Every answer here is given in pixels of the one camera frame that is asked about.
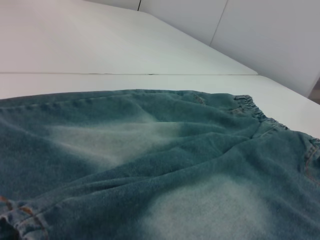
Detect blue faded denim shorts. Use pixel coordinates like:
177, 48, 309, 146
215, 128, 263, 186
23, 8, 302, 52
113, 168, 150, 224
0, 88, 320, 240

